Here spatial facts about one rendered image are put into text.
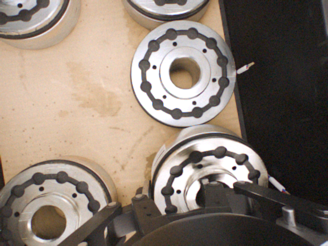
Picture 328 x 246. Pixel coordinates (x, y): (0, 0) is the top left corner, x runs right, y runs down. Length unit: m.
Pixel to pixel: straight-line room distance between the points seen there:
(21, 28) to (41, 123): 0.09
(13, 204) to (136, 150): 0.12
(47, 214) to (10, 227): 0.03
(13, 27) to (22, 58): 0.04
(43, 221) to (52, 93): 0.13
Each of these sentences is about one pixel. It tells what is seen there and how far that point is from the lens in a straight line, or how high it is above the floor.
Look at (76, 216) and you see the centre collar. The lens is 0.19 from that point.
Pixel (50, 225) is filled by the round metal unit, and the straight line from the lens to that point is 0.22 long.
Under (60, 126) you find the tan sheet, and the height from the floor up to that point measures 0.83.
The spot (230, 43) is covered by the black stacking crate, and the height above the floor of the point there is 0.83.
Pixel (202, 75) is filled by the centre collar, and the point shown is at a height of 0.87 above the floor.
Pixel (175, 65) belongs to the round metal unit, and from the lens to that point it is 0.19.
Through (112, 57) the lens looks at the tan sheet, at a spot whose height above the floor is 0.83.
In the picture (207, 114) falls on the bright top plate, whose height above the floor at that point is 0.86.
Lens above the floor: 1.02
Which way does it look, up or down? 86 degrees down
